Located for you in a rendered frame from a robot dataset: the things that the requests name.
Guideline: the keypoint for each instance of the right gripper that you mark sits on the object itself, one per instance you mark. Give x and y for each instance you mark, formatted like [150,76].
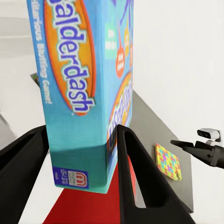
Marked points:
[210,155]

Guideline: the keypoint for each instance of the toy box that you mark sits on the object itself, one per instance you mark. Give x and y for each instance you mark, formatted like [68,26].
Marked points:
[21,107]

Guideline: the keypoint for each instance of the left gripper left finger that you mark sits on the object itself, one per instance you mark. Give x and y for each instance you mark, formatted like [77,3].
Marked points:
[20,164]

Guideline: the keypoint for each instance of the desk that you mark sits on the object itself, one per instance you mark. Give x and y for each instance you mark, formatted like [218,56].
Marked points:
[148,127]

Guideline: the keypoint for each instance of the swivel chair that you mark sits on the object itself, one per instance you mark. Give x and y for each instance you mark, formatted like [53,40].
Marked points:
[83,207]

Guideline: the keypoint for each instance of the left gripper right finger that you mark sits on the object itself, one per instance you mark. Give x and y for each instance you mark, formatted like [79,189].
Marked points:
[162,204]

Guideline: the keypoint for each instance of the jigsaw puzzle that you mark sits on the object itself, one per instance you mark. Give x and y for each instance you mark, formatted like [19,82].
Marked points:
[167,163]

